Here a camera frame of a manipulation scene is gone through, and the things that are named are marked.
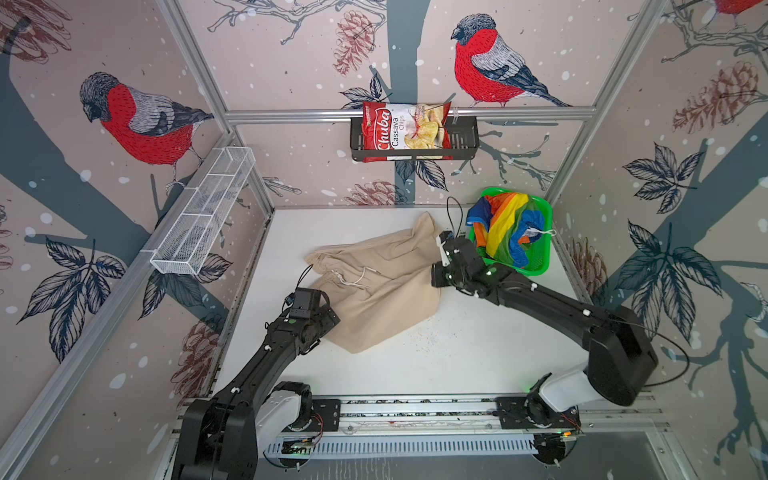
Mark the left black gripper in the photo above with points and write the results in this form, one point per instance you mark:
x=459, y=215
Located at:
x=327, y=315

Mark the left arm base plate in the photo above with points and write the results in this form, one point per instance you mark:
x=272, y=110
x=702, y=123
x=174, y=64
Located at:
x=324, y=417

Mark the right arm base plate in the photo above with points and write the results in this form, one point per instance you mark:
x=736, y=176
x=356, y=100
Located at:
x=524, y=412

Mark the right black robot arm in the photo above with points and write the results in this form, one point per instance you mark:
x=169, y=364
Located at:
x=620, y=359

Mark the beige drawstring shorts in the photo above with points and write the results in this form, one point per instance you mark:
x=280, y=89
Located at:
x=379, y=287

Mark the white vented cable duct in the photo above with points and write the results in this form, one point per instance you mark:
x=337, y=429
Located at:
x=342, y=448

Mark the black wire wall basket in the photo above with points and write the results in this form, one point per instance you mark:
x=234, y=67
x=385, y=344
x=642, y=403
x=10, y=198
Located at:
x=462, y=132

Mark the green plastic basket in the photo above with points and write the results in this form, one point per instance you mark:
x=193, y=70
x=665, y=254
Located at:
x=540, y=240

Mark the aluminium mounting rail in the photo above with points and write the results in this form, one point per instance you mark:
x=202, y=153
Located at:
x=474, y=414

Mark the rainbow coloured shorts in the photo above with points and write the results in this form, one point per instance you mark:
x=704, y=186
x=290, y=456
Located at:
x=507, y=225

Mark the red cassava chips bag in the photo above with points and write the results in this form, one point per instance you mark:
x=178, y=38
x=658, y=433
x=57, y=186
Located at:
x=398, y=127

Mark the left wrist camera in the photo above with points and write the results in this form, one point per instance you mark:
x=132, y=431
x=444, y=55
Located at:
x=303, y=303

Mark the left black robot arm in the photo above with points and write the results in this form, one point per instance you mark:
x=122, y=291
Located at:
x=218, y=437

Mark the white wire mesh shelf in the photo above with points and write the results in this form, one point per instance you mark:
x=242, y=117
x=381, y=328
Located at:
x=192, y=235

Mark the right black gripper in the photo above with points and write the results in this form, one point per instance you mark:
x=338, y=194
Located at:
x=436, y=277

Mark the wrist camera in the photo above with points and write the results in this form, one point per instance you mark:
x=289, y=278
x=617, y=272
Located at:
x=446, y=244
x=303, y=303

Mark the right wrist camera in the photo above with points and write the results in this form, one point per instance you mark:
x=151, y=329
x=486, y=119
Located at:
x=446, y=244

